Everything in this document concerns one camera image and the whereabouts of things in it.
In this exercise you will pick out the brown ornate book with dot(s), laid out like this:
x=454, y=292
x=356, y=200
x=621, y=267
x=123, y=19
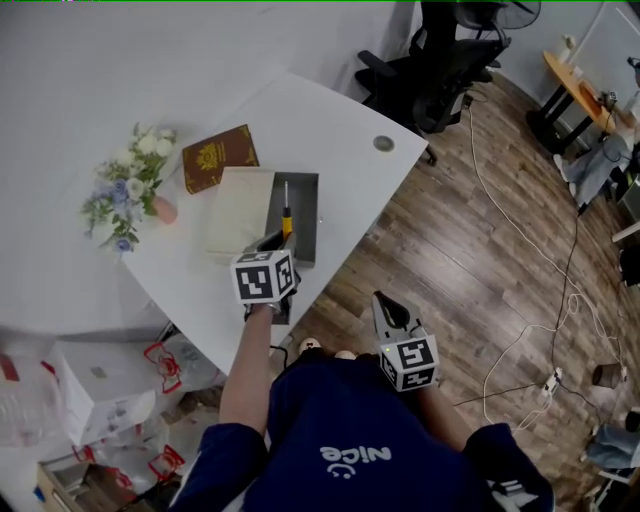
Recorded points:
x=220, y=155

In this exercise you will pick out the grey box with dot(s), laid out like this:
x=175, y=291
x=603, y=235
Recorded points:
x=302, y=215

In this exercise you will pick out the small white vase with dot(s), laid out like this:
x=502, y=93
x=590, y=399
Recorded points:
x=566, y=50

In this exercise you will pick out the brown cylinder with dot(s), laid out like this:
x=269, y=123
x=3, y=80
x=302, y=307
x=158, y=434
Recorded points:
x=606, y=376

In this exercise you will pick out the round wooden table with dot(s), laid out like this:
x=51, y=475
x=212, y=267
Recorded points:
x=570, y=85

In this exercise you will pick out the light wooden cabinet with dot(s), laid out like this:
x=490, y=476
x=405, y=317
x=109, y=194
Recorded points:
x=50, y=490

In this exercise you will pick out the navy blue shirt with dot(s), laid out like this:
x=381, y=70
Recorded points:
x=350, y=425

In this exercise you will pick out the white carton box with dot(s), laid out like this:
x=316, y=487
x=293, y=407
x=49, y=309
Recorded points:
x=85, y=380

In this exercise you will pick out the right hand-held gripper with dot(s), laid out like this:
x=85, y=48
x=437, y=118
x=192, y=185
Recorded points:
x=410, y=362

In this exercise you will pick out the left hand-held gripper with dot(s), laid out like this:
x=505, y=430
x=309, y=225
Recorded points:
x=255, y=282

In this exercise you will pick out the round grey desk grommet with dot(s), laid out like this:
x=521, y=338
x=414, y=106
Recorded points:
x=384, y=143

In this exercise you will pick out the flower bouquet in pink vase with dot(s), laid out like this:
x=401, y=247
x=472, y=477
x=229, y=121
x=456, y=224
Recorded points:
x=132, y=185

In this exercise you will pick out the person's left forearm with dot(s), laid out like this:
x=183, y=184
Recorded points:
x=245, y=370

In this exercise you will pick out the black standing fan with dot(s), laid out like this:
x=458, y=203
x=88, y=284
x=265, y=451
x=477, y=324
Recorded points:
x=520, y=12

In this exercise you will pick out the person's right shoe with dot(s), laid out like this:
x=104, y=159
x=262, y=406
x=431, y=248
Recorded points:
x=345, y=355

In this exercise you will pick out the white power strip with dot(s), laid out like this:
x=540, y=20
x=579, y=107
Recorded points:
x=552, y=381

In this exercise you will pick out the person's left shoe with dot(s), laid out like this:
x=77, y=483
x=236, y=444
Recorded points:
x=310, y=345

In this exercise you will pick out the beige flat box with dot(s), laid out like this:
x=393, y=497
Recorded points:
x=240, y=215

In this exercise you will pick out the pile of clear water bottles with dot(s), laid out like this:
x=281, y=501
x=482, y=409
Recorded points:
x=195, y=360

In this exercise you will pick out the white desk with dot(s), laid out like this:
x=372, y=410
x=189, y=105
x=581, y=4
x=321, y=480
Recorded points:
x=310, y=125

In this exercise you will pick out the person's right forearm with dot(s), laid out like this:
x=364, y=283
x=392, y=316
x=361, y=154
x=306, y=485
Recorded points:
x=445, y=415

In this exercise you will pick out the black office chair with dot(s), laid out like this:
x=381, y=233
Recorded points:
x=440, y=75

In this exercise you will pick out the person's shoe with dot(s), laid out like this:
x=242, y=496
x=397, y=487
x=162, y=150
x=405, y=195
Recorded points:
x=310, y=345
x=345, y=355

